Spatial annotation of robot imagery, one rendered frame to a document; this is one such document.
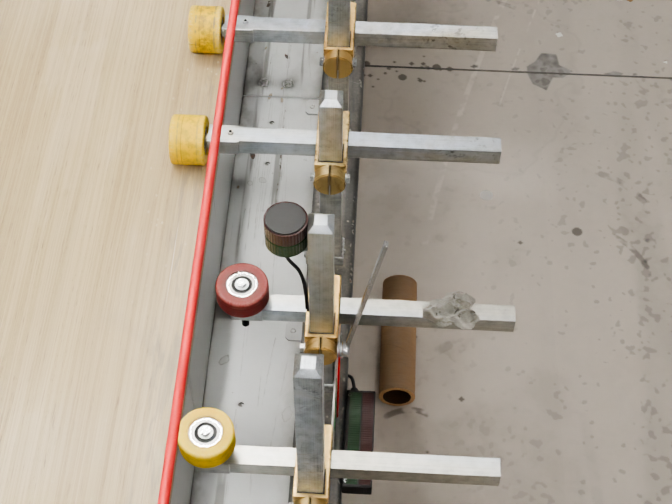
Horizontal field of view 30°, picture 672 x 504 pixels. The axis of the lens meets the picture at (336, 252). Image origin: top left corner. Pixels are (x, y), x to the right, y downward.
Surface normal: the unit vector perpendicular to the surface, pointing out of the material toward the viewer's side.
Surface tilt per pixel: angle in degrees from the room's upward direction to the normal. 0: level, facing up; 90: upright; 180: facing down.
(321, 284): 90
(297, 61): 0
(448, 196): 0
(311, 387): 90
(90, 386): 0
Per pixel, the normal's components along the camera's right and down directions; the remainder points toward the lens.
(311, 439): -0.05, 0.81
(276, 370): 0.00, -0.58
